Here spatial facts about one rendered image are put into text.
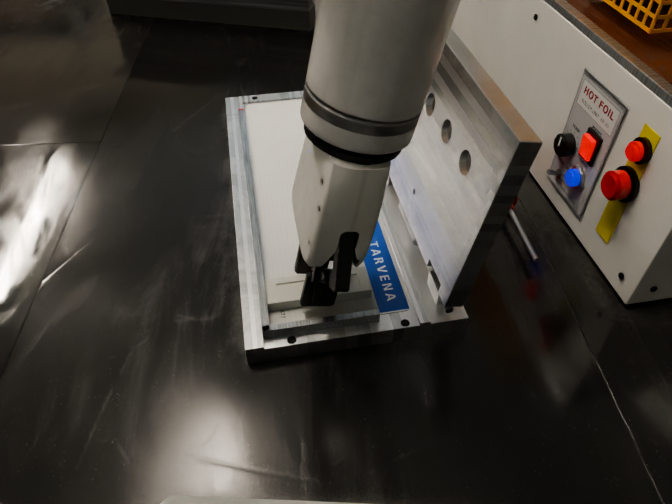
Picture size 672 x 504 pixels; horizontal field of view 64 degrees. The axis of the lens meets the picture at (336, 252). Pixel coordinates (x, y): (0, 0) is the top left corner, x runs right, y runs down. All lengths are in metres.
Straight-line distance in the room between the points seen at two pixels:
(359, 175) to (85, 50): 0.78
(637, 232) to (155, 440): 0.46
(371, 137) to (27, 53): 0.84
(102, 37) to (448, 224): 0.80
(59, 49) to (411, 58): 0.84
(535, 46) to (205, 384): 0.52
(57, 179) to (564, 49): 0.61
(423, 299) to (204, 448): 0.24
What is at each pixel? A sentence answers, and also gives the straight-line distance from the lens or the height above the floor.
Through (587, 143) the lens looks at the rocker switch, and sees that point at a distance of 0.60.
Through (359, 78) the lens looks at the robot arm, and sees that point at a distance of 0.34.
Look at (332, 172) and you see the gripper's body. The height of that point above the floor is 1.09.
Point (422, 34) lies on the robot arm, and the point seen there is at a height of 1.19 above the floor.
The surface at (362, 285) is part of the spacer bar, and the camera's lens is 0.51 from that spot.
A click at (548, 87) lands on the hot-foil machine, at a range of 0.68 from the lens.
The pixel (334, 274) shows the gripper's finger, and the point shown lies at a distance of 0.42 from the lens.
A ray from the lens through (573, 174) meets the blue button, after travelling 0.62.
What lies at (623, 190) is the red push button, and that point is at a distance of 0.55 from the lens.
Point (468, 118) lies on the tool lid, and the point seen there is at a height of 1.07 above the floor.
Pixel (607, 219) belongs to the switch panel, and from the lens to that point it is 0.60.
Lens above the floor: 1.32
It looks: 45 degrees down
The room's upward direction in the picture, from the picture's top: straight up
